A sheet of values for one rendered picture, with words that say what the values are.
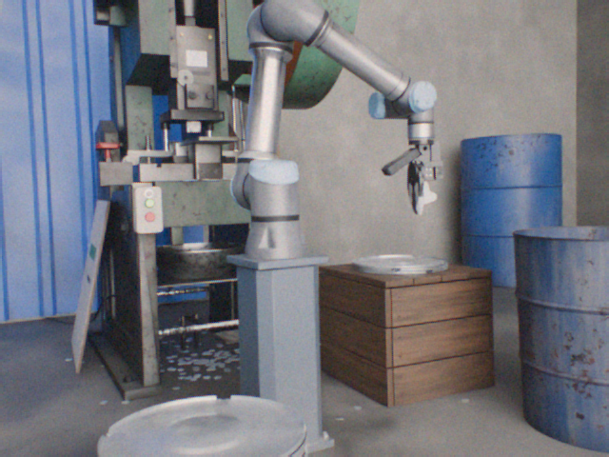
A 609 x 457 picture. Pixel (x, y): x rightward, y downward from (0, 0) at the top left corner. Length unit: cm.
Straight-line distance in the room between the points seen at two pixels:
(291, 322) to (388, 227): 263
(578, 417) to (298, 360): 65
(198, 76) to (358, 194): 191
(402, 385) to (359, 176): 226
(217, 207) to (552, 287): 104
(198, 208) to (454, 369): 93
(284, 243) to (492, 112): 331
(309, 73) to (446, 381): 110
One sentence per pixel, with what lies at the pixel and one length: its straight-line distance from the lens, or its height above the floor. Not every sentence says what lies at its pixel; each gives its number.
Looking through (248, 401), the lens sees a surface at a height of 26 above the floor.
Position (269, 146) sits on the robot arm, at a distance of 156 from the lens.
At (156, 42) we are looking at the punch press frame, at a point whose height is 110.
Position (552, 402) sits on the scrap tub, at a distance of 164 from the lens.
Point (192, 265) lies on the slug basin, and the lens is 210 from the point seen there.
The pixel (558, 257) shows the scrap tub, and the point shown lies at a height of 43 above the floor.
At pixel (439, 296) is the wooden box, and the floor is 29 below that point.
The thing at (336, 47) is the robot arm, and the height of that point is 95.
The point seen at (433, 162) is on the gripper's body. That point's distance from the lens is 178.
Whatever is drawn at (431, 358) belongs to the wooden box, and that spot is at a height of 12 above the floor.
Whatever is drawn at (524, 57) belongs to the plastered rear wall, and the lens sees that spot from 483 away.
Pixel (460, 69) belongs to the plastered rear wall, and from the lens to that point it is 442.
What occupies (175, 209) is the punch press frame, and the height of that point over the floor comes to 55.
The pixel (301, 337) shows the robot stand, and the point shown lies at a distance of 144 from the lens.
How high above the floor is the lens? 61
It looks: 3 degrees down
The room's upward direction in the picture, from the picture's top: 2 degrees counter-clockwise
